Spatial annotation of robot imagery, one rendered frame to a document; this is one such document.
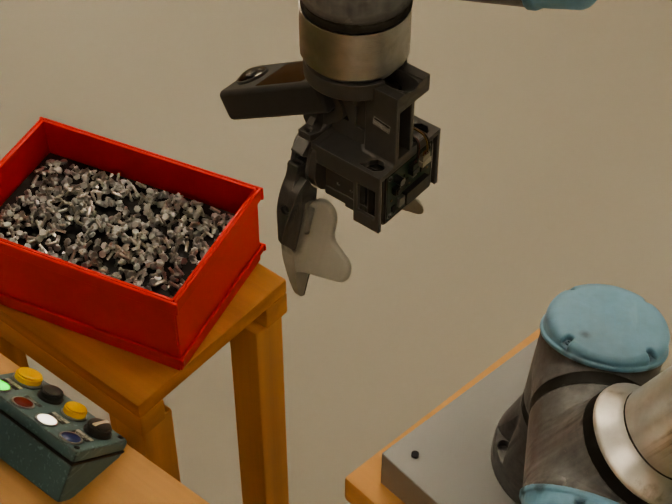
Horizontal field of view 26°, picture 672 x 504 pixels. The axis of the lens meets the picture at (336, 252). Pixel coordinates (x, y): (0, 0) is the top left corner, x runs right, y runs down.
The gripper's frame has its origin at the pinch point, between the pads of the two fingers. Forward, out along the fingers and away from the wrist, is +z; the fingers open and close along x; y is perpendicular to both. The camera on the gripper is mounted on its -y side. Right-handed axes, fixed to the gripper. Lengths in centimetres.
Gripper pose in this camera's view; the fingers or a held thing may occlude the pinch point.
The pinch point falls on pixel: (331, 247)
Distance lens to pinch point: 114.2
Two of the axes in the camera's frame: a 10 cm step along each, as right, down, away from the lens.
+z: 0.0, 7.1, 7.1
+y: 7.7, 4.5, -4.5
